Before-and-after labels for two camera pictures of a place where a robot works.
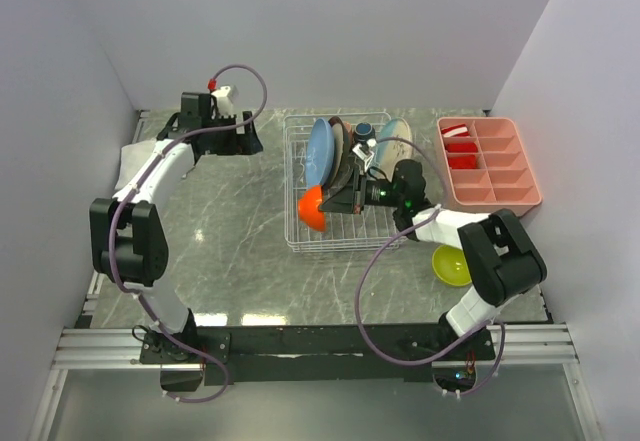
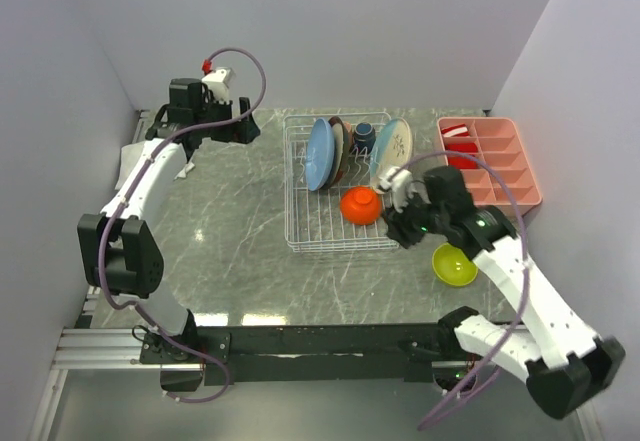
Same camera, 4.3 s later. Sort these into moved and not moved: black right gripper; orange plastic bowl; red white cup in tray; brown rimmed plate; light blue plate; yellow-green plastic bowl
Moved: black right gripper; orange plastic bowl
Not moved: light blue plate; red white cup in tray; brown rimmed plate; yellow-green plastic bowl
